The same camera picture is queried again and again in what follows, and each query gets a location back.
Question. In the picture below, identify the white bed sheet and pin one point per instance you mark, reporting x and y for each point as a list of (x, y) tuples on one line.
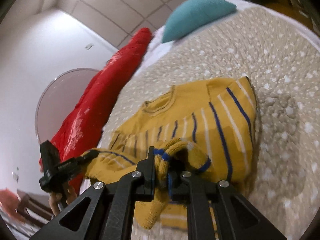
[(160, 45)]

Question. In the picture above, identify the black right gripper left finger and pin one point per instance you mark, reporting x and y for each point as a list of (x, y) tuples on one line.
[(104, 211)]

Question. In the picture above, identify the red blanket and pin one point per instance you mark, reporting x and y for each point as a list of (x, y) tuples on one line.
[(81, 130)]

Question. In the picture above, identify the left hand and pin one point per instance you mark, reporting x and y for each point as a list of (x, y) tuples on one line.
[(55, 199)]

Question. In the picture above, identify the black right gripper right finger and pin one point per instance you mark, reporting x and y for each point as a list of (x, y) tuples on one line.
[(218, 211)]

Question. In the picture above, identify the teal pillow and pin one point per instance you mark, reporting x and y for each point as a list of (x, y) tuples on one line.
[(193, 14)]

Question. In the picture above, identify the beige dotted quilted bedspread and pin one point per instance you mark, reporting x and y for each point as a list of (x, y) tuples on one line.
[(283, 66)]

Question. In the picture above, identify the yellow striped knit sweater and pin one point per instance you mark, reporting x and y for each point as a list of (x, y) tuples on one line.
[(206, 126)]

